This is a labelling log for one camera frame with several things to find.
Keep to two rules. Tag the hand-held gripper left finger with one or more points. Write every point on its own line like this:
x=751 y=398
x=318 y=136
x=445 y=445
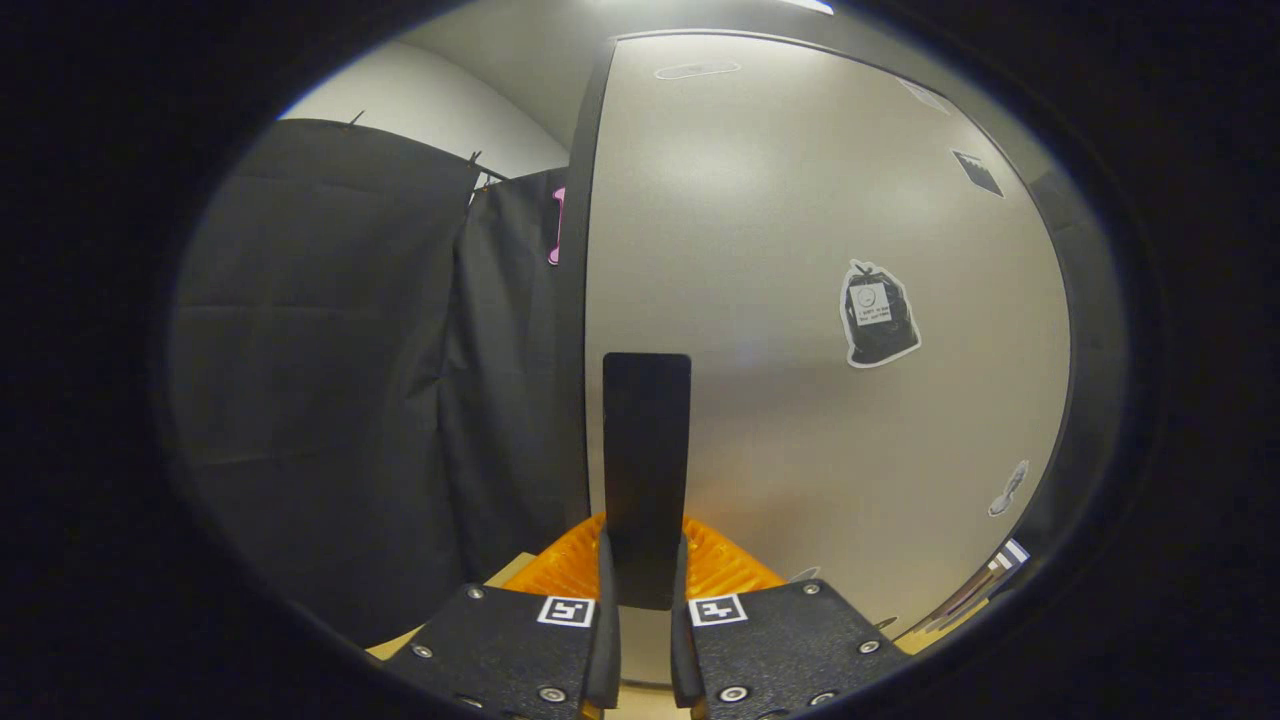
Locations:
x=604 y=660

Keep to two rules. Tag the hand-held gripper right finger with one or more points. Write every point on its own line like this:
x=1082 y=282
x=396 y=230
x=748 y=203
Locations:
x=684 y=660

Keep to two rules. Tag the grey cabinet door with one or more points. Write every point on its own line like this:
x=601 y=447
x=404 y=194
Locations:
x=780 y=250

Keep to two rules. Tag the ceiling light panel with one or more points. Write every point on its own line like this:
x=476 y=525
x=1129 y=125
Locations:
x=810 y=5

